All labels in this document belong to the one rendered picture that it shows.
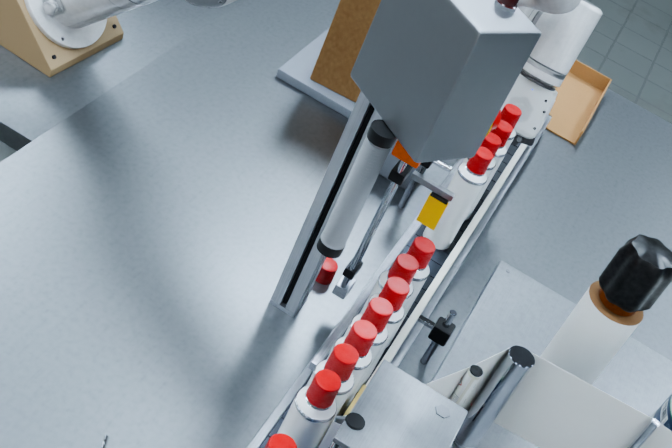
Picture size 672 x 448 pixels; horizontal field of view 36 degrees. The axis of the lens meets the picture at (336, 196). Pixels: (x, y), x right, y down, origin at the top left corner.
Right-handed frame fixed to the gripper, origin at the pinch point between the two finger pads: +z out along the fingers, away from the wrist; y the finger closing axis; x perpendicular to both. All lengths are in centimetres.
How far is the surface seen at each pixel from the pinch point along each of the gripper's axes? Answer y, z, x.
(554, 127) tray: 7.0, -2.9, 40.2
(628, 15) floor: 9, -22, 336
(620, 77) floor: 20, 1, 275
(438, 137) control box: -4, -13, -75
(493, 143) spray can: 0.0, -5.9, -24.9
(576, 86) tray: 6, -11, 62
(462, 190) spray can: -0.3, 2.7, -28.7
